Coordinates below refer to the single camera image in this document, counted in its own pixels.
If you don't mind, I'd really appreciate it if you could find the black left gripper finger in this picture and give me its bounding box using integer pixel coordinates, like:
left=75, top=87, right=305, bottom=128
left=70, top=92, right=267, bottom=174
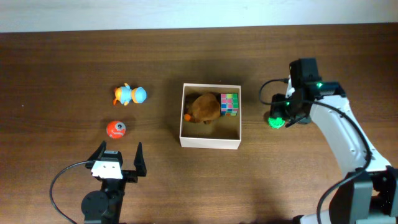
left=88, top=141, right=106, bottom=161
left=134, top=142, right=147, bottom=177

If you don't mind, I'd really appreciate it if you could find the green round toy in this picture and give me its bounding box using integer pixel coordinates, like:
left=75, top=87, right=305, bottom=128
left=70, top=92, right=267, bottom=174
left=267, top=116, right=285, bottom=129

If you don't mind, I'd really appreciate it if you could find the colourful puzzle cube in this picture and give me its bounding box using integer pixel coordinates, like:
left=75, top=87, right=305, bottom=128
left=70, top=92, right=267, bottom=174
left=220, top=93, right=239, bottom=116

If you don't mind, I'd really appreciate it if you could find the pink cardboard box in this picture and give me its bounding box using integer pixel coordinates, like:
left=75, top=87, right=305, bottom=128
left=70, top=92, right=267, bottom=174
left=179, top=83, right=242, bottom=150

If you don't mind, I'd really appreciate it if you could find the brown plush toy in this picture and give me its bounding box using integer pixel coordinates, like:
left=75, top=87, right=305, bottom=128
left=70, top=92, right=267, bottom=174
left=183, top=93, right=221, bottom=124

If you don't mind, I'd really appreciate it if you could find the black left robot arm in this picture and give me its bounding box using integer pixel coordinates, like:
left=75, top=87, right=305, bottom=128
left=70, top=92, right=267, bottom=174
left=81, top=141, right=147, bottom=224

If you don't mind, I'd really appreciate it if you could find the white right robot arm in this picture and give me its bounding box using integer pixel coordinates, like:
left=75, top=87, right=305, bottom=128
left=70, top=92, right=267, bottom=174
left=268, top=75, right=397, bottom=224

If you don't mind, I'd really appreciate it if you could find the red ball with grey face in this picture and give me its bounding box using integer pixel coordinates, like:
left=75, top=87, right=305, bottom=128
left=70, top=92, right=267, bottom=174
left=106, top=121, right=126, bottom=139

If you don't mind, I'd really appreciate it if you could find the orange and blue duck toy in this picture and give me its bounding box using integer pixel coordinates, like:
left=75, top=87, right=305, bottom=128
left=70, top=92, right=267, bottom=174
left=113, top=83, right=147, bottom=106

